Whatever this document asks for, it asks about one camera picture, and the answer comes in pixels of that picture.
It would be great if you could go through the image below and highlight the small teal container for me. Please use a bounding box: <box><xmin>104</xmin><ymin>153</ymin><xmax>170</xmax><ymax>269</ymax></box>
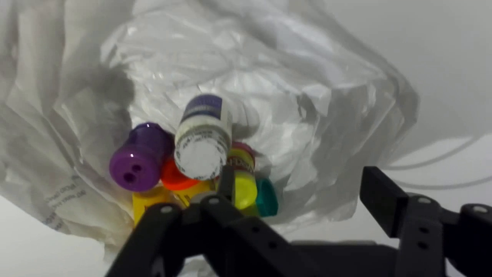
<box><xmin>255</xmin><ymin>176</ymin><xmax>279</xmax><ymax>219</ymax></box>

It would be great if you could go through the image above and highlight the orange-lid yellow container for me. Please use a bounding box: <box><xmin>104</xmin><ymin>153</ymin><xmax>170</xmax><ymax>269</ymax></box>
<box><xmin>159</xmin><ymin>156</ymin><xmax>201</xmax><ymax>193</ymax></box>

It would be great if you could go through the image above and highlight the white plastic bag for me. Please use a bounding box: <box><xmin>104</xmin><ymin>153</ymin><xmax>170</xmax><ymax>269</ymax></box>
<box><xmin>0</xmin><ymin>0</ymin><xmax>419</xmax><ymax>259</ymax></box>

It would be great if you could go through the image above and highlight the yellow-green lid container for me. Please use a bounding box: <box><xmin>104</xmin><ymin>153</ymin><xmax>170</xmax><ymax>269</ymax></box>
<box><xmin>227</xmin><ymin>142</ymin><xmax>259</xmax><ymax>213</ymax></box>

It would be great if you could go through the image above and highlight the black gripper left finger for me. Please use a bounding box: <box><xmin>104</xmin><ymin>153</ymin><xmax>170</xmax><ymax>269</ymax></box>
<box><xmin>104</xmin><ymin>163</ymin><xmax>309</xmax><ymax>277</ymax></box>

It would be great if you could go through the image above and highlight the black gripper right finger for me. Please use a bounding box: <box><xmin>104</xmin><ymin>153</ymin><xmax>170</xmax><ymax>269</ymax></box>
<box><xmin>359</xmin><ymin>165</ymin><xmax>492</xmax><ymax>277</ymax></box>

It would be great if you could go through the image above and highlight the small purple container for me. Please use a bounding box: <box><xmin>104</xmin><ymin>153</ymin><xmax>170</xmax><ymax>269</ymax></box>
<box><xmin>107</xmin><ymin>122</ymin><xmax>175</xmax><ymax>193</ymax></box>

